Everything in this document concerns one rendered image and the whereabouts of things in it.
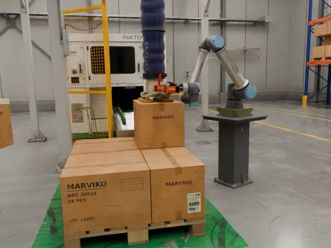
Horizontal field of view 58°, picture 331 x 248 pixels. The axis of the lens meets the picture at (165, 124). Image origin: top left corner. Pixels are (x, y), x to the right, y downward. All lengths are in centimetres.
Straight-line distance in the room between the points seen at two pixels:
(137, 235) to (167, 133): 93
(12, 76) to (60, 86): 843
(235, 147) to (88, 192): 168
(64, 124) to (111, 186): 205
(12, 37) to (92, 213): 1068
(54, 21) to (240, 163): 274
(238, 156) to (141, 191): 143
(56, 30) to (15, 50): 840
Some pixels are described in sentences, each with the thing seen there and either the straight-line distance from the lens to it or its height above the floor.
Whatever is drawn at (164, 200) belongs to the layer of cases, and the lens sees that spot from 217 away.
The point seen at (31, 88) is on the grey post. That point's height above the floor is 101.
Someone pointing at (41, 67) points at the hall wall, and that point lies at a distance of 1217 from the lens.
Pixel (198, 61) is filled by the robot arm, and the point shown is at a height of 132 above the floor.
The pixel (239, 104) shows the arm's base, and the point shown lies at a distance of 319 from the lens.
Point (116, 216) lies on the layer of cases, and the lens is 217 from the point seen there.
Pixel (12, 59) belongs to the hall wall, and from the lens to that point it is 1235.
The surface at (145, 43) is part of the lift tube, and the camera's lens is 286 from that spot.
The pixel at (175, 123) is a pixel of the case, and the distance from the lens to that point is 265.
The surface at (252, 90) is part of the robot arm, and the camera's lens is 305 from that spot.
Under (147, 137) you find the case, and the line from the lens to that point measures 262.
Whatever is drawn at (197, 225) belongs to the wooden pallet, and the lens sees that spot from 232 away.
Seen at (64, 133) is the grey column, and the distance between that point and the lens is 402.
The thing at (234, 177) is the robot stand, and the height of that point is 11.
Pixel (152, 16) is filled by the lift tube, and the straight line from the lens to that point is 284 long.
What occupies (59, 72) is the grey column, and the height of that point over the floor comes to 126.
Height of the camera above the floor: 117
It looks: 9 degrees down
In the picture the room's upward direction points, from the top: 1 degrees counter-clockwise
